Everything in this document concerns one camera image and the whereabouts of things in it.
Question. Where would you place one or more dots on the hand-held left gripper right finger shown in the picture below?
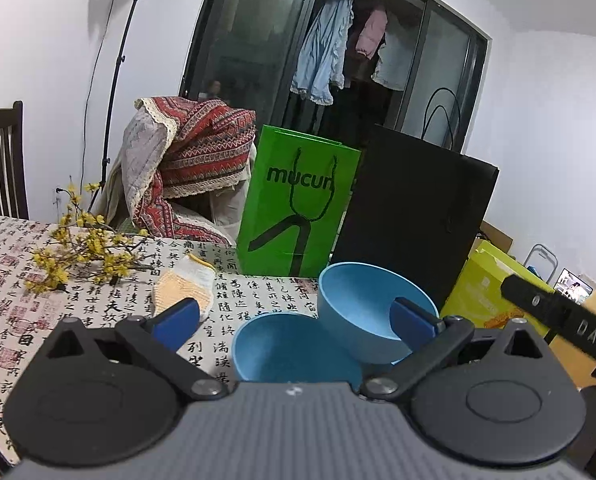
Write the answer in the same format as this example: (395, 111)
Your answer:
(413, 327)

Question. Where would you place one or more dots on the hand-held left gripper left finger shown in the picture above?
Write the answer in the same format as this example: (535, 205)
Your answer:
(178, 325)

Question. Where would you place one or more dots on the blue bowl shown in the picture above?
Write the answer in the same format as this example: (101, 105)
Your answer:
(288, 350)
(363, 305)

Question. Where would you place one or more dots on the small screen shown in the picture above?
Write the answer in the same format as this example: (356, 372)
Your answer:
(575, 285)

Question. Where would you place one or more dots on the white dotted work glove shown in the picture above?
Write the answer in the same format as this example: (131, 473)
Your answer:
(188, 285)

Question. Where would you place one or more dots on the metal hand trolley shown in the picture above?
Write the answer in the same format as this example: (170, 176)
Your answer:
(540, 260)

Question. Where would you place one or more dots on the yellow-green snack box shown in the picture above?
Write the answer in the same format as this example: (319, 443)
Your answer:
(483, 290)

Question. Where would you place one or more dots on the black paper bag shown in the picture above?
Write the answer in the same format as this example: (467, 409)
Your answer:
(413, 210)

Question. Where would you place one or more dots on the yellow flower branch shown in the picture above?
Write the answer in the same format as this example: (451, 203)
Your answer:
(83, 250)

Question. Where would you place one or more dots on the cardboard box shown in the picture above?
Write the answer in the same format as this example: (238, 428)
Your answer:
(495, 235)

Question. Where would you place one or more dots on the calligraphy print tablecloth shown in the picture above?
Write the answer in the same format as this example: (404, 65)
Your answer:
(28, 285)

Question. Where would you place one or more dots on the green paper bag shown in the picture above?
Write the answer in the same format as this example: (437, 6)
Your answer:
(298, 195)

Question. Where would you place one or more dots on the red patterned blanket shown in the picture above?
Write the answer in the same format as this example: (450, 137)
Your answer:
(198, 150)

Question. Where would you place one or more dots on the dark wooden chair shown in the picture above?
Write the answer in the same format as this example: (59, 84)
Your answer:
(0, 160)

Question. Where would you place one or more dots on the hanging white garment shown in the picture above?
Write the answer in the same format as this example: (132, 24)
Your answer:
(395, 57)

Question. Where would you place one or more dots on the hanging light blue shirt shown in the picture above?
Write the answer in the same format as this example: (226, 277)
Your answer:
(323, 55)

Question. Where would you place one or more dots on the hanging pink jacket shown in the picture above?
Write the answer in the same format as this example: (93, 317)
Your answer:
(373, 32)

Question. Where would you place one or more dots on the dark sliding glass door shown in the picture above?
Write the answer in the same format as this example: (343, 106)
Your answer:
(258, 35)

